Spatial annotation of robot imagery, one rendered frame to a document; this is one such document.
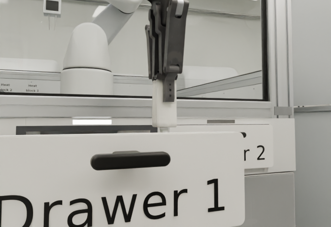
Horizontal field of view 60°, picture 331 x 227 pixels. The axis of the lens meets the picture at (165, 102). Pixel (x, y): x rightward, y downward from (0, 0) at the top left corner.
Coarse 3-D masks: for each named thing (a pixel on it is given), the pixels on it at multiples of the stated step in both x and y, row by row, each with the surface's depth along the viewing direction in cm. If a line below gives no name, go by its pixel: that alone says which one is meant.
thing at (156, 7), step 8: (160, 8) 41; (160, 16) 41; (160, 24) 41; (160, 32) 41; (160, 40) 41; (160, 48) 41; (160, 56) 41; (160, 64) 41; (176, 64) 41; (160, 72) 41
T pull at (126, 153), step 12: (96, 156) 25; (108, 156) 25; (120, 156) 26; (132, 156) 26; (144, 156) 26; (156, 156) 27; (168, 156) 27; (96, 168) 25; (108, 168) 25; (120, 168) 26
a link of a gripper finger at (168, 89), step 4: (172, 68) 39; (176, 68) 39; (168, 76) 40; (172, 76) 40; (164, 80) 41; (168, 80) 41; (172, 80) 41; (164, 84) 41; (168, 84) 41; (172, 84) 41; (164, 88) 41; (168, 88) 41; (172, 88) 41; (164, 92) 41; (168, 92) 40; (172, 92) 41; (164, 96) 41; (168, 96) 40; (172, 96) 41; (164, 100) 41; (168, 100) 41; (172, 100) 41
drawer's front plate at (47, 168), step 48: (0, 144) 26; (48, 144) 27; (96, 144) 29; (144, 144) 30; (192, 144) 32; (240, 144) 34; (0, 192) 26; (48, 192) 27; (96, 192) 28; (144, 192) 30; (192, 192) 32; (240, 192) 34
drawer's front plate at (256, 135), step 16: (176, 128) 66; (192, 128) 67; (208, 128) 69; (224, 128) 70; (240, 128) 72; (256, 128) 73; (272, 128) 75; (256, 144) 73; (272, 144) 75; (256, 160) 73; (272, 160) 75
